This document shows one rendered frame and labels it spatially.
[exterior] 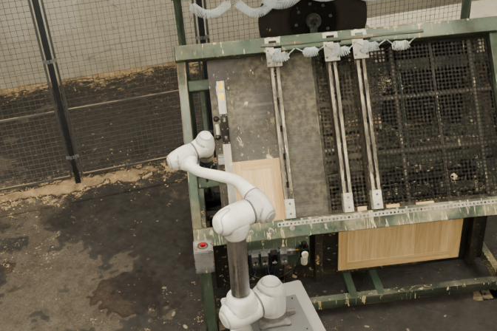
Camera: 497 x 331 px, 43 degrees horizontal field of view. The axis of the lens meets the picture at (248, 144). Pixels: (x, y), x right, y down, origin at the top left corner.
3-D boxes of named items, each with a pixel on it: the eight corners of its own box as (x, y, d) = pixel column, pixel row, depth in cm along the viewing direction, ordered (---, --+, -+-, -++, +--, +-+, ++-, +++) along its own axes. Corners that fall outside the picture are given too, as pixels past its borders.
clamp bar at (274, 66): (282, 219, 418) (286, 220, 394) (262, 42, 426) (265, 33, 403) (297, 217, 418) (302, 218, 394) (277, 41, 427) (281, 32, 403)
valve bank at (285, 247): (237, 286, 411) (234, 257, 399) (235, 270, 423) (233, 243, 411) (313, 277, 414) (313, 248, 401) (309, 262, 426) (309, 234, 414)
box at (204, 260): (196, 275, 395) (193, 253, 386) (195, 262, 406) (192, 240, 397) (215, 273, 396) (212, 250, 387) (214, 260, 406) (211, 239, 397)
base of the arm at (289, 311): (299, 323, 354) (299, 316, 352) (259, 331, 351) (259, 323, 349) (291, 302, 370) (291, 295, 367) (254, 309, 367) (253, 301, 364)
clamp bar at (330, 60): (339, 212, 420) (347, 213, 396) (319, 37, 428) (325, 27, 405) (355, 210, 420) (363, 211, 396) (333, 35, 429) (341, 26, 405)
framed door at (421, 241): (337, 268, 466) (338, 270, 464) (338, 207, 438) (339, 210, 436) (456, 255, 471) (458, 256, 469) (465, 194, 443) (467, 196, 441)
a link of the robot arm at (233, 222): (265, 323, 346) (231, 341, 336) (248, 306, 358) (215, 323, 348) (259, 206, 309) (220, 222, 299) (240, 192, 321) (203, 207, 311)
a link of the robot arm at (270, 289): (292, 311, 355) (291, 281, 345) (265, 325, 347) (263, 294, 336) (275, 295, 367) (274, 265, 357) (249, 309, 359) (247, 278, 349)
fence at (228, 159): (231, 224, 416) (231, 225, 412) (216, 82, 423) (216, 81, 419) (238, 224, 416) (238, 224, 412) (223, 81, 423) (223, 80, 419)
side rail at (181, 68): (193, 228, 421) (192, 229, 410) (177, 66, 429) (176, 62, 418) (202, 227, 421) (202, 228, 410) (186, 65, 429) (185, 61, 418)
